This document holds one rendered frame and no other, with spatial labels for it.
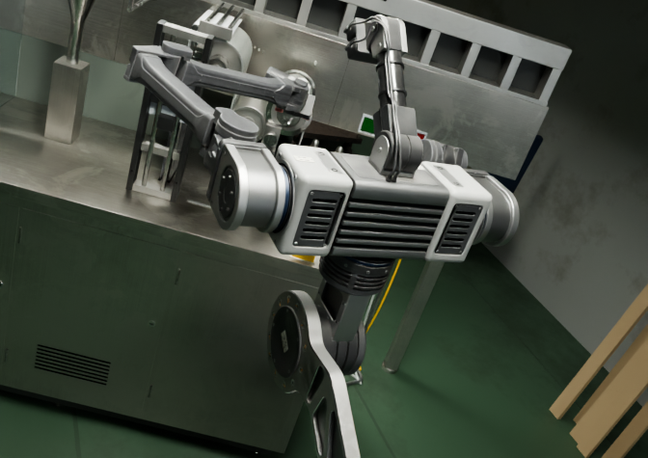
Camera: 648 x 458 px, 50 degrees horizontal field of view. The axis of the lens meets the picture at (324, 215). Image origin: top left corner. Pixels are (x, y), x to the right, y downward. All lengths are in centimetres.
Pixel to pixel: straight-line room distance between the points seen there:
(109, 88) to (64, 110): 28
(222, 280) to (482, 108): 112
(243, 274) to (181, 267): 19
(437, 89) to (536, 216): 221
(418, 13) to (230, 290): 113
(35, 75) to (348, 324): 176
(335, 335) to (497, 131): 147
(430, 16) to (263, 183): 148
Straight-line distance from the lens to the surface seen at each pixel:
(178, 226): 213
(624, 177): 419
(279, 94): 180
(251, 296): 222
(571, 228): 441
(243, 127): 130
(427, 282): 307
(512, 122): 264
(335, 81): 252
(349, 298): 129
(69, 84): 242
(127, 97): 266
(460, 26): 251
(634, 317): 346
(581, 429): 356
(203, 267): 218
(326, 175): 112
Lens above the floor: 196
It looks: 26 degrees down
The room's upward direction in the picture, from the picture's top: 19 degrees clockwise
